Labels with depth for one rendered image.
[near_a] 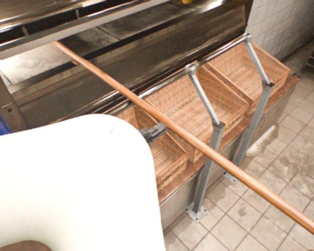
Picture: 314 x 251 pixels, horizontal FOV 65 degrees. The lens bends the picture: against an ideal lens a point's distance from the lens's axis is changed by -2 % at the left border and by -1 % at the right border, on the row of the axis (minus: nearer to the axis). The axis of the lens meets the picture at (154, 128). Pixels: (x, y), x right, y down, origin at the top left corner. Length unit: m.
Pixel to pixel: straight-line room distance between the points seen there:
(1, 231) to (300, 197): 2.24
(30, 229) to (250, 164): 2.21
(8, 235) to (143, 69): 1.33
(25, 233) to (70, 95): 1.08
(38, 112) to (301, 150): 2.25
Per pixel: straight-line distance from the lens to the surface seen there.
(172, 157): 1.52
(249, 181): 0.76
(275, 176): 2.38
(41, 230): 0.26
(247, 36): 1.55
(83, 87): 1.33
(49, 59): 1.33
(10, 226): 0.26
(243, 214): 2.10
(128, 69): 1.45
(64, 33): 0.99
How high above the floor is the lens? 1.81
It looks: 47 degrees down
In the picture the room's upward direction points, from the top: straight up
